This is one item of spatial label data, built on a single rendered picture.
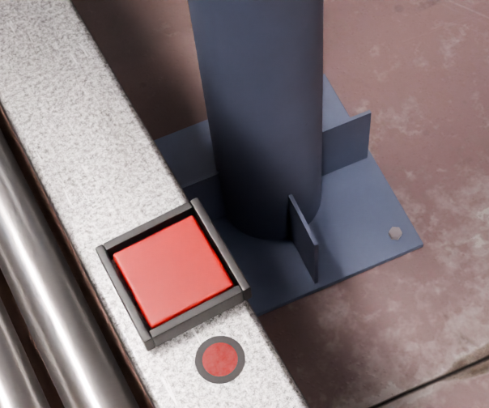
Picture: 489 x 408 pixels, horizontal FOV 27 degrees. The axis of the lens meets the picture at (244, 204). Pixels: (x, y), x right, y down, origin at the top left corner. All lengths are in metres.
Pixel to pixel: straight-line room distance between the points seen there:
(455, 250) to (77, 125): 1.06
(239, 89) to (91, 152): 0.61
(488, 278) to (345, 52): 0.51
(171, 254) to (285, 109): 0.72
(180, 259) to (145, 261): 0.02
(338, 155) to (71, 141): 1.02
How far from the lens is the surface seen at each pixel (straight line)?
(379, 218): 1.71
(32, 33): 0.80
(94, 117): 0.74
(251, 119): 1.37
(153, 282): 0.66
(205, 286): 0.65
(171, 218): 0.67
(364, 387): 1.60
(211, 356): 0.65
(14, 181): 0.73
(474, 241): 1.72
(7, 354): 0.67
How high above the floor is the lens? 1.52
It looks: 61 degrees down
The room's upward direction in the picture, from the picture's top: 7 degrees counter-clockwise
